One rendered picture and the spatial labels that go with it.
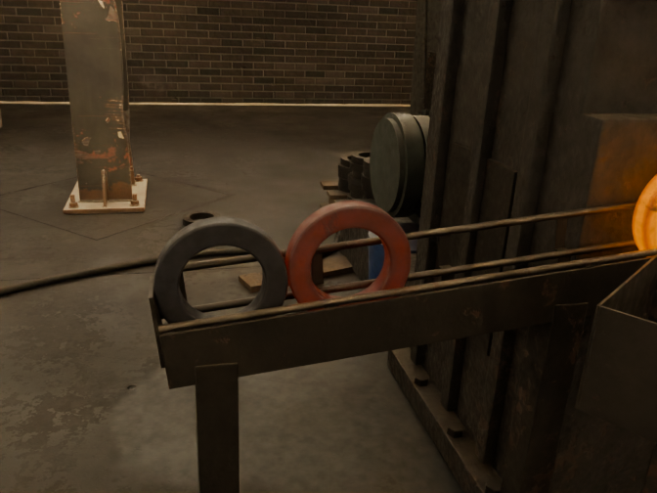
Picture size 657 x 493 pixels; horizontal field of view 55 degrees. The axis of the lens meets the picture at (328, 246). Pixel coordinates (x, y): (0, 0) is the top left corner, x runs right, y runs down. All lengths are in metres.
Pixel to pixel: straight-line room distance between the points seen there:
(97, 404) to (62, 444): 0.17
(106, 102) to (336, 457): 2.28
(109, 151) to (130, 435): 1.98
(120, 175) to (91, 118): 0.31
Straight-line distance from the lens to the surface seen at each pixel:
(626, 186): 1.17
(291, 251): 0.87
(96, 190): 3.46
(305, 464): 1.58
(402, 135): 2.18
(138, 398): 1.84
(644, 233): 1.12
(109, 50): 3.33
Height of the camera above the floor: 1.02
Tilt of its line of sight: 21 degrees down
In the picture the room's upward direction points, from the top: 3 degrees clockwise
